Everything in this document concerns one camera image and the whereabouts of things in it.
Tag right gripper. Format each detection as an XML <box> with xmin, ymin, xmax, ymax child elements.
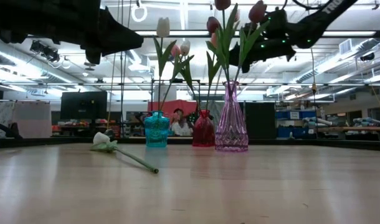
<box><xmin>229</xmin><ymin>29</ymin><xmax>297</xmax><ymax>74</ymax></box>

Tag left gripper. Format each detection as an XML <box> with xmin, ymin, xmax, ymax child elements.
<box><xmin>52</xmin><ymin>0</ymin><xmax>144</xmax><ymax>65</ymax></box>

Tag purple glass vase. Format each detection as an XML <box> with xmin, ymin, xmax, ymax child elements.
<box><xmin>214</xmin><ymin>80</ymin><xmax>250</xmax><ymax>152</ymax></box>

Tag teal glass vase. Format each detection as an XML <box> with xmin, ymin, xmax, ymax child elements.
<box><xmin>143</xmin><ymin>110</ymin><xmax>171</xmax><ymax>148</ymax></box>

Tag red glass vase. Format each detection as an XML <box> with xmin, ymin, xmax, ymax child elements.
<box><xmin>192</xmin><ymin>109</ymin><xmax>216</xmax><ymax>147</ymax></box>

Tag grey curtain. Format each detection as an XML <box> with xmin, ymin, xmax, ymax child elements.
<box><xmin>205</xmin><ymin>100</ymin><xmax>224</xmax><ymax>119</ymax></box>

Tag black partition panel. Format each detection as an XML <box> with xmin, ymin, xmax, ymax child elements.
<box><xmin>239</xmin><ymin>101</ymin><xmax>277</xmax><ymax>140</ymax></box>

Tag blue bin white label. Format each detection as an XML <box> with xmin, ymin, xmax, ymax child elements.
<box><xmin>275</xmin><ymin>110</ymin><xmax>317</xmax><ymax>121</ymax></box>

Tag black ceiling spotlight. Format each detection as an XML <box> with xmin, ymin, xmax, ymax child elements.
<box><xmin>29</xmin><ymin>39</ymin><xmax>60</xmax><ymax>63</ymax></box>

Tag black monitor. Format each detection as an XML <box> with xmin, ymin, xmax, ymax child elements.
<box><xmin>60</xmin><ymin>90</ymin><xmax>108</xmax><ymax>120</ymax></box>

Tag red partition panel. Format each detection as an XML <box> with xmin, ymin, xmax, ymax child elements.
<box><xmin>147</xmin><ymin>99</ymin><xmax>199</xmax><ymax>138</ymax></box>

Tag blue storage bin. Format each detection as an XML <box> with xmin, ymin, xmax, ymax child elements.
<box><xmin>276</xmin><ymin>127</ymin><xmax>310</xmax><ymax>139</ymax></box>

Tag person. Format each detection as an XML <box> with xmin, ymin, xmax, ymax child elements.
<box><xmin>169</xmin><ymin>108</ymin><xmax>194</xmax><ymax>137</ymax></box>

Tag white ceiling vent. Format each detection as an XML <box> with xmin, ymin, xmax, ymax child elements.
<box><xmin>338</xmin><ymin>38</ymin><xmax>353</xmax><ymax>56</ymax></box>

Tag pale pink partition panel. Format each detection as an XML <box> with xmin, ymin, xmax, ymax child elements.
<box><xmin>11</xmin><ymin>101</ymin><xmax>53</xmax><ymax>139</ymax></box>

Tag wooden workbench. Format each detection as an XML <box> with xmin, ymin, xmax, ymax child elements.
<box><xmin>317</xmin><ymin>126</ymin><xmax>380</xmax><ymax>133</ymax></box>

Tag white patterned sheet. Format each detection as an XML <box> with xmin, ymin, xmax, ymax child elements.
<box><xmin>0</xmin><ymin>101</ymin><xmax>15</xmax><ymax>126</ymax></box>

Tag white hanging ring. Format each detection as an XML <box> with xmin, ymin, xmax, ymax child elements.
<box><xmin>130</xmin><ymin>2</ymin><xmax>148</xmax><ymax>24</ymax></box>

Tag thin black frame bar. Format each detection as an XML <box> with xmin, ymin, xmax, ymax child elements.
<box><xmin>0</xmin><ymin>81</ymin><xmax>380</xmax><ymax>88</ymax></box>

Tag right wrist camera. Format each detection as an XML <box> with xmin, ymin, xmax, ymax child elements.
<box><xmin>264</xmin><ymin>8</ymin><xmax>288</xmax><ymax>35</ymax></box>

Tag black table frame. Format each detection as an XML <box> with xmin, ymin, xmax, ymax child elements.
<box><xmin>0</xmin><ymin>136</ymin><xmax>380</xmax><ymax>150</ymax></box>

